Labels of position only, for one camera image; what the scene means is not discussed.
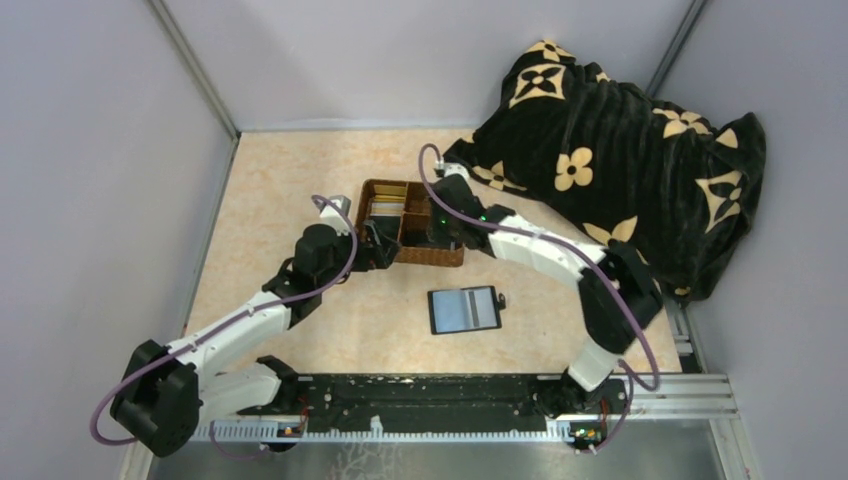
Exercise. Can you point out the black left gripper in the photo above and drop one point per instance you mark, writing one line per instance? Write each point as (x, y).
(374, 244)

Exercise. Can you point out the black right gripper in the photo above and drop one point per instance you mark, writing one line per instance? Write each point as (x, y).
(438, 234)

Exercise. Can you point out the brown wicker divided basket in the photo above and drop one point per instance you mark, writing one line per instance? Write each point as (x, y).
(415, 246)

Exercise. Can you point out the black leather card holder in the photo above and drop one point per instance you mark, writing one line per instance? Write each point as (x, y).
(470, 309)

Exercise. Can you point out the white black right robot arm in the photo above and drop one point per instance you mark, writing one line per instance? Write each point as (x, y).
(618, 297)

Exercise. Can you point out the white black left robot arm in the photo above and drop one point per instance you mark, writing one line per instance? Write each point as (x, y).
(169, 390)

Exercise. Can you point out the black card in basket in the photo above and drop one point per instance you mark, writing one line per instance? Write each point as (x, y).
(389, 226)

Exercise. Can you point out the silver card in basket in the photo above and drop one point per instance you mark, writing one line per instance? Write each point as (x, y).
(386, 209)

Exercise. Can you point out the gold card in basket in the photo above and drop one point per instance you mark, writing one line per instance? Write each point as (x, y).
(384, 193)

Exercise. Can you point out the black floral patterned blanket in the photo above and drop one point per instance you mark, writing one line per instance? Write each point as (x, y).
(622, 166)

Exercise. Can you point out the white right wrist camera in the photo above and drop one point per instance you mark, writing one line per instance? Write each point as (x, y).
(444, 169)

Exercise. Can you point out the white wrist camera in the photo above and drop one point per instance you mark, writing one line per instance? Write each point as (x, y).
(444, 169)
(336, 214)

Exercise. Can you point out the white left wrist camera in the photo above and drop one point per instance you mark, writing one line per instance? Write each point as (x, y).
(336, 214)

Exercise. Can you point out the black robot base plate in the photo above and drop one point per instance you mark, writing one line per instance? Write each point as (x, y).
(427, 404)

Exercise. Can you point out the aluminium frame rail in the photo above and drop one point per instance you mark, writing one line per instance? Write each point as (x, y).
(680, 397)

